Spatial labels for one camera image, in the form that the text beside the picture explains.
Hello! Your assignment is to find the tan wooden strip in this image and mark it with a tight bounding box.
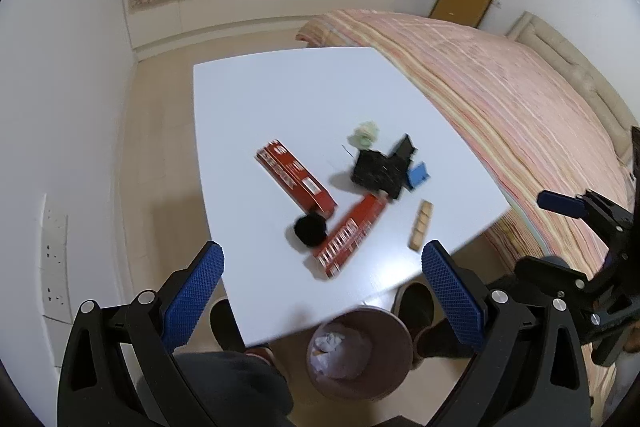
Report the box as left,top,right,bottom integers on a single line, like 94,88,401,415
408,200,433,251

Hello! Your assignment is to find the black fuzzy ball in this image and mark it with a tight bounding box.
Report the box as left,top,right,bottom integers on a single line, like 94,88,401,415
294,211,328,248

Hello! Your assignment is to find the red surprise toothpaste box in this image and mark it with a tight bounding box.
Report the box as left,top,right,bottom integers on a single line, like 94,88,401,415
314,194,387,279

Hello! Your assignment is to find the small blue block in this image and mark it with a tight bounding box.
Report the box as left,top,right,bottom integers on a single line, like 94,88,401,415
406,161,430,191

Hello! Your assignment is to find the red box with white label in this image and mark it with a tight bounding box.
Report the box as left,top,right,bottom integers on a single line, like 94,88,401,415
256,140,337,219

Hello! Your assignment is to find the pink round trash bin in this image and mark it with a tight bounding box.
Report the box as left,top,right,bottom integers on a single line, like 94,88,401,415
306,307,413,401

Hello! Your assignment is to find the bed with striped cover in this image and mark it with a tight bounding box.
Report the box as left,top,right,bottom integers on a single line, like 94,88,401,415
296,9,627,277

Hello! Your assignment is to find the person's left leg and shoe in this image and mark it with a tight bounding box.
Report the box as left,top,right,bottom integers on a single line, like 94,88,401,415
175,298,294,426

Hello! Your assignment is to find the black patterned crumpled wrapper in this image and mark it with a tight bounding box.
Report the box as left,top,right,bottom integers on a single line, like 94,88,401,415
350,150,409,199

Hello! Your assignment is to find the white bedside cabinet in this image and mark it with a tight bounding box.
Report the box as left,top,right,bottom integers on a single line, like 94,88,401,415
193,46,509,345

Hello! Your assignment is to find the beige padded headboard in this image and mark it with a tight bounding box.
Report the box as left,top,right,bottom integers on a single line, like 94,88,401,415
506,12,638,165

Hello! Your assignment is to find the green white crumpled paper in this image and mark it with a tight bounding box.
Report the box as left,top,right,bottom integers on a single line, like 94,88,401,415
347,121,380,150

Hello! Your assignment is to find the yellow framed board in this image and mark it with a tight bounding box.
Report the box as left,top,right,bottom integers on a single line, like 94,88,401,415
428,0,494,28

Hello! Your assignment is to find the white wall socket panel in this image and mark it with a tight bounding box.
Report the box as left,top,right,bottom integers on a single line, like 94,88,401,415
40,194,72,324

